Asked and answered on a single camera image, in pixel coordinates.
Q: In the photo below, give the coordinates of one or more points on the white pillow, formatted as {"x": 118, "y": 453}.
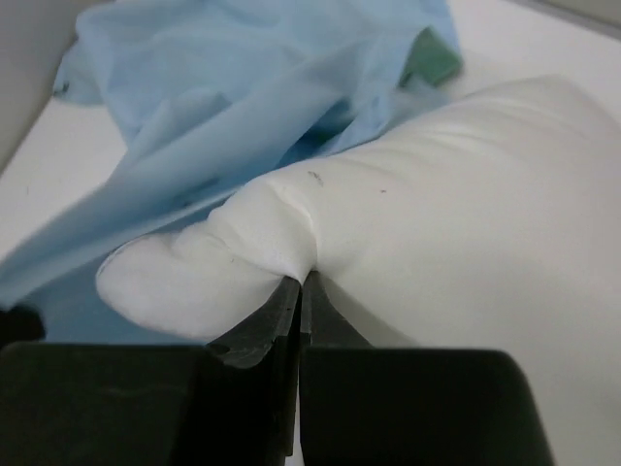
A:
{"x": 493, "y": 222}

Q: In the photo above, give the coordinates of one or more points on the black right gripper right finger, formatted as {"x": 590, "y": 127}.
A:
{"x": 322, "y": 325}

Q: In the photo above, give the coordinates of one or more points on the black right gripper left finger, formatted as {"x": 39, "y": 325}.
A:
{"x": 248, "y": 343}

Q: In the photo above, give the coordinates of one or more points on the light blue pillowcase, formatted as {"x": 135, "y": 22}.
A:
{"x": 208, "y": 95}

